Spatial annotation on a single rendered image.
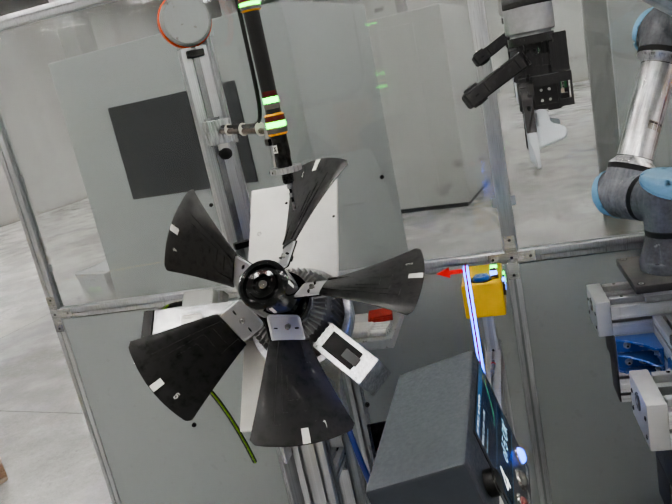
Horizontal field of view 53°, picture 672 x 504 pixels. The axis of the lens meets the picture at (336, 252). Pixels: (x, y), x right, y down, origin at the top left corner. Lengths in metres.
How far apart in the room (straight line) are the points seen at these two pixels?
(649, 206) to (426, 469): 1.15
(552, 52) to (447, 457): 0.67
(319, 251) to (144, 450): 1.37
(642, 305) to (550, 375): 0.68
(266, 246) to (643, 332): 0.99
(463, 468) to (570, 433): 1.79
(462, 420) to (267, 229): 1.25
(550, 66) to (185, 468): 2.18
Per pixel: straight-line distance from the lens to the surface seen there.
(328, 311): 1.63
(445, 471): 0.69
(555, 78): 1.11
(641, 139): 1.83
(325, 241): 1.82
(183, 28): 2.15
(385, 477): 0.72
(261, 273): 1.52
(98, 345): 2.76
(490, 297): 1.72
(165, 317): 1.80
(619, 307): 1.74
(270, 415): 1.44
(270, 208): 1.93
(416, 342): 2.32
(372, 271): 1.52
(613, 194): 1.80
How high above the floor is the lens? 1.62
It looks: 14 degrees down
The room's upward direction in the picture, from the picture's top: 12 degrees counter-clockwise
